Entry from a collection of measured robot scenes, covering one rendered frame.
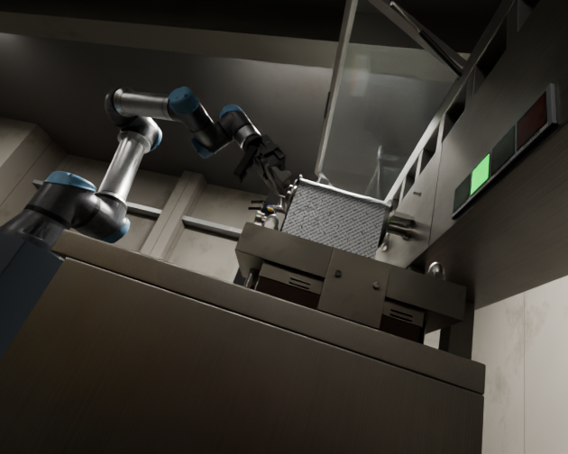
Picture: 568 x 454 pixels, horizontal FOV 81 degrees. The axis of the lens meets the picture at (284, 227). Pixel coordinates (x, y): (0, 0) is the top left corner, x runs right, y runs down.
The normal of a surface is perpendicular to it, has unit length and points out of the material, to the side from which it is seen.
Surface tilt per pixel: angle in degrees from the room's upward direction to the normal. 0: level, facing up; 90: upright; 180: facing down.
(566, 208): 180
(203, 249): 90
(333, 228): 90
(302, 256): 90
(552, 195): 180
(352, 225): 90
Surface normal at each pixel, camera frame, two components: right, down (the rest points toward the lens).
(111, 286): 0.03, -0.44
